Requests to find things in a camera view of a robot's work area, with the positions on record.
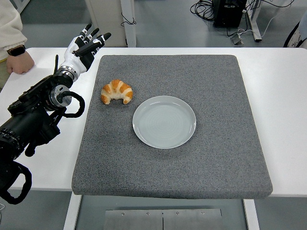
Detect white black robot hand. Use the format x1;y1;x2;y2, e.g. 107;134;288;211
59;23;112;74

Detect golden croissant bread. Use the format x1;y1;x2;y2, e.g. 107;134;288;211
100;79;134;105

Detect grey round plate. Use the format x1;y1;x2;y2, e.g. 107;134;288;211
132;95;197;150

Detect grey metal plate with screws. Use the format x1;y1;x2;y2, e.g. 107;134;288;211
105;208;223;230

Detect person's hand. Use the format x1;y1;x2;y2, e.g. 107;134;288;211
6;51;35;75

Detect black wristwatch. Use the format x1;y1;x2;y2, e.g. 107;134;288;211
6;45;26;57

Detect white pillar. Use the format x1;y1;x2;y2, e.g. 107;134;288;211
119;0;137;48

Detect white furniture panel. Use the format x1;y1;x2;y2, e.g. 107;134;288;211
9;0;31;15

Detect white table leg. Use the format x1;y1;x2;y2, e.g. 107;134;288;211
242;198;261;230
62;191;83;230

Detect black computer case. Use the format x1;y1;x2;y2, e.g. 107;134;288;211
213;0;248;28

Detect grey felt mat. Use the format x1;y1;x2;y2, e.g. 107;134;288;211
71;54;273;200

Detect grey floor pedal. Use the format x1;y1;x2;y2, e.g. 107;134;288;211
230;33;245;46

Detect white desk leg with foot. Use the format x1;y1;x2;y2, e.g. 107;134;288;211
244;0;262;43

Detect thin black cable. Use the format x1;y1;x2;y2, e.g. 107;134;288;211
120;11;137;27

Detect black cable bundle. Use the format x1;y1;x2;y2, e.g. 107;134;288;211
190;0;216;23

